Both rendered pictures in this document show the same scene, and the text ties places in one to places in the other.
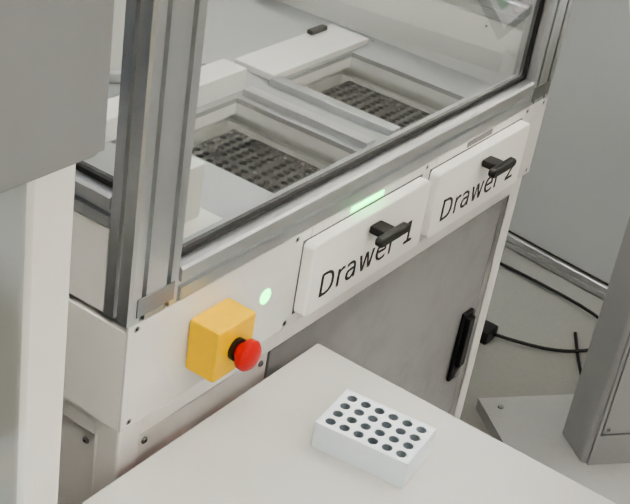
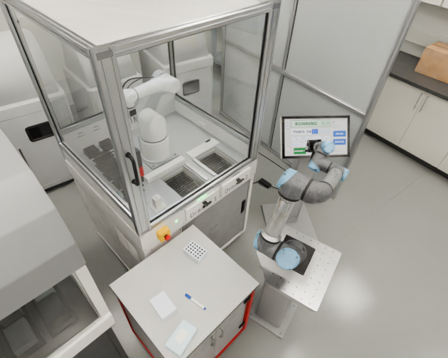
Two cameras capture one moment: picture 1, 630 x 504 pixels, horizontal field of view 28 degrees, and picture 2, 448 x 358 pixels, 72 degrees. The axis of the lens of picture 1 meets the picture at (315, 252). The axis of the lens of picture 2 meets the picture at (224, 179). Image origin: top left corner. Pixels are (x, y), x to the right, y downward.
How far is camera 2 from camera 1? 0.86 m
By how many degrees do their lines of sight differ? 17
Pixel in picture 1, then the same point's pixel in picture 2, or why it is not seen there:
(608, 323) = not seen: hidden behind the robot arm
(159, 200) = (140, 218)
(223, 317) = (162, 231)
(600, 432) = not seen: hidden behind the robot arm
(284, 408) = (180, 242)
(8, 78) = (57, 268)
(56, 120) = (72, 267)
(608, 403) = not seen: hidden behind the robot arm
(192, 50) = (141, 195)
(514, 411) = (269, 208)
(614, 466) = (289, 223)
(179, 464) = (156, 256)
